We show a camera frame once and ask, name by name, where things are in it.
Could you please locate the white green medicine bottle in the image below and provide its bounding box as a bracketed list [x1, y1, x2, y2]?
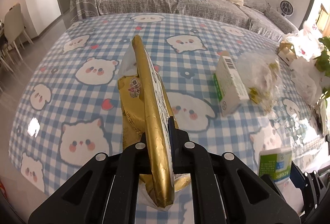
[258, 147, 292, 184]

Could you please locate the gold snack bag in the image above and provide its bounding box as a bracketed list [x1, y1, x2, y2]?
[118, 35, 191, 211]

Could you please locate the small green white box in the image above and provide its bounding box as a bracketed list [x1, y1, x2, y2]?
[213, 51, 250, 117]

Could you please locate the blue checkered tablecloth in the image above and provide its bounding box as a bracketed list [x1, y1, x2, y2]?
[9, 13, 329, 223]

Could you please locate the clear plastic bag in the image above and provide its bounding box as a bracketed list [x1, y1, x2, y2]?
[236, 49, 284, 114]

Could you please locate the white plastic bag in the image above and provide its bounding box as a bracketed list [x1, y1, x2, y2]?
[290, 57, 322, 106]

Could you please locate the gold white carton box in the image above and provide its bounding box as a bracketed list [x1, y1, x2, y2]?
[277, 41, 298, 66]

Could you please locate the green potted plant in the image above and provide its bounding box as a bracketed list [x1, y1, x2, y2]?
[314, 36, 330, 99]

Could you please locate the red printed plastic bag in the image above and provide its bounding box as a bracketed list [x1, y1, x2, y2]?
[283, 21, 324, 61]

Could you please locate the small black fan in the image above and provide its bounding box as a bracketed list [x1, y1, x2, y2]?
[280, 0, 294, 17]

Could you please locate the beige dining chair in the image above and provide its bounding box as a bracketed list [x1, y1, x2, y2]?
[4, 3, 34, 60]

